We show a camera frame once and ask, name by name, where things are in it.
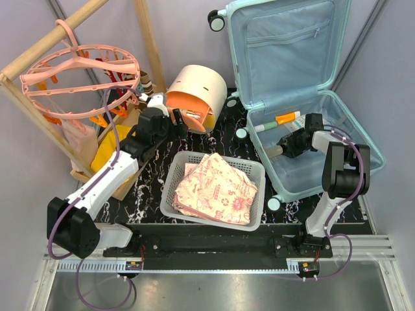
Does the cream cosmetic bottle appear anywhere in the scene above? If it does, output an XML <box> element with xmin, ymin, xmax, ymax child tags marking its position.
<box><xmin>185</xmin><ymin>112</ymin><xmax>202</xmax><ymax>118</ymax></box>

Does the small clear glass bottle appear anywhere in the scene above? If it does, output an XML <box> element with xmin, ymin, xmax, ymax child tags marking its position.
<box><xmin>266</xmin><ymin>145</ymin><xmax>284</xmax><ymax>158</ymax></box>

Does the white cosmetic box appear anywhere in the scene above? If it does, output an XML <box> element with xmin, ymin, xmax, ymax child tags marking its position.
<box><xmin>285</xmin><ymin>115</ymin><xmax>305</xmax><ymax>133</ymax></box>

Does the orange capped tube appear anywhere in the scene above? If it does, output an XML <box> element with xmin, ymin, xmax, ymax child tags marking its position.
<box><xmin>275</xmin><ymin>111</ymin><xmax>301</xmax><ymax>125</ymax></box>

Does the pink toy washing machine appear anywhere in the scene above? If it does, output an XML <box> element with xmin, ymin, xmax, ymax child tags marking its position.
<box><xmin>166</xmin><ymin>65</ymin><xmax>228</xmax><ymax>134</ymax></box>

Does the cream pink cartoon print cloth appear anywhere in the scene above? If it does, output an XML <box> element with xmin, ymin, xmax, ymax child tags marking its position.
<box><xmin>173</xmin><ymin>153</ymin><xmax>258</xmax><ymax>225</ymax></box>

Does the light blue ribbed suitcase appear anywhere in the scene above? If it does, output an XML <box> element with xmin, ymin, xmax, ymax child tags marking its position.
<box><xmin>207</xmin><ymin>1</ymin><xmax>385</xmax><ymax>209</ymax></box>

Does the pale green tube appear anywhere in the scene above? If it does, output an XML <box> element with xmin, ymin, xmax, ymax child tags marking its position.
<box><xmin>254</xmin><ymin>121</ymin><xmax>278</xmax><ymax>133</ymax></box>

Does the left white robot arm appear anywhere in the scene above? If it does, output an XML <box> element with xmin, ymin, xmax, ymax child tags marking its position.
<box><xmin>47</xmin><ymin>108</ymin><xmax>188</xmax><ymax>259</ymax></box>

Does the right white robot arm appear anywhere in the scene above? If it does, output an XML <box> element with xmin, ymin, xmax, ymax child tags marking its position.
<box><xmin>278</xmin><ymin>113</ymin><xmax>371</xmax><ymax>257</ymax></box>

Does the brown striped sock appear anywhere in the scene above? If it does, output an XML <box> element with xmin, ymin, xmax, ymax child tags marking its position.
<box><xmin>137</xmin><ymin>71</ymin><xmax>154</xmax><ymax>96</ymax></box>

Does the red hanging sock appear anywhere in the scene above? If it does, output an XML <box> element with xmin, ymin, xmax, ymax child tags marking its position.
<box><xmin>100</xmin><ymin>56</ymin><xmax>140</xmax><ymax>87</ymax></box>

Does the yellow cloth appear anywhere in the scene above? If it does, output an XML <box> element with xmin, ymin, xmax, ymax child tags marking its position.
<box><xmin>91</xmin><ymin>125</ymin><xmax>132</xmax><ymax>173</ymax></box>

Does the translucent plastic bag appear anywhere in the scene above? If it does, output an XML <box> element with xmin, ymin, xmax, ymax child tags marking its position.
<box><xmin>62</xmin><ymin>119</ymin><xmax>99</xmax><ymax>165</ymax></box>

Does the pink round clip hanger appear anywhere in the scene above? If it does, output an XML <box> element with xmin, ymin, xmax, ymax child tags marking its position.
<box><xmin>19</xmin><ymin>19</ymin><xmax>140</xmax><ymax>123</ymax></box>

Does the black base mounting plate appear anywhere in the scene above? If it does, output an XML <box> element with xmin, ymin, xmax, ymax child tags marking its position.
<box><xmin>104</xmin><ymin>224</ymin><xmax>333</xmax><ymax>271</ymax></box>

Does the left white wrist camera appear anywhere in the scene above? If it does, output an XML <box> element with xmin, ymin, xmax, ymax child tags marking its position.
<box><xmin>147</xmin><ymin>93</ymin><xmax>169</xmax><ymax>117</ymax></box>

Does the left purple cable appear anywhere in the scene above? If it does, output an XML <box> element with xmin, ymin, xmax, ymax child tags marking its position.
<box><xmin>47</xmin><ymin>86</ymin><xmax>150</xmax><ymax>308</ymax></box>

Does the wooden clothes rack frame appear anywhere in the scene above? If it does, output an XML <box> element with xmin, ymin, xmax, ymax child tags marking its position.
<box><xmin>0</xmin><ymin>0</ymin><xmax>169</xmax><ymax>202</ymax></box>

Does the aluminium rail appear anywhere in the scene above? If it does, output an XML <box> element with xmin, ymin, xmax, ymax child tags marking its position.
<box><xmin>43</xmin><ymin>235</ymin><xmax>396</xmax><ymax>260</ymax></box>

